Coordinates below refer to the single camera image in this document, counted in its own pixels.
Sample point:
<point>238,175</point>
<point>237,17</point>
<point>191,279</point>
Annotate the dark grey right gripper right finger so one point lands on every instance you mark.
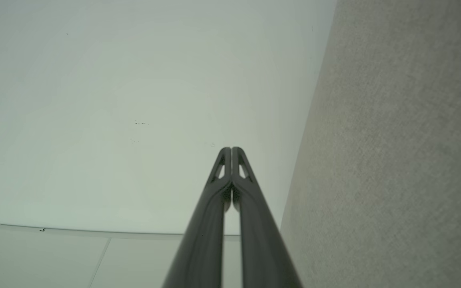
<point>262,240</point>

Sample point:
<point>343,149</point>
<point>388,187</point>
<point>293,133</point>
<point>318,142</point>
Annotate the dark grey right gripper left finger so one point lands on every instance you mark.
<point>200,240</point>

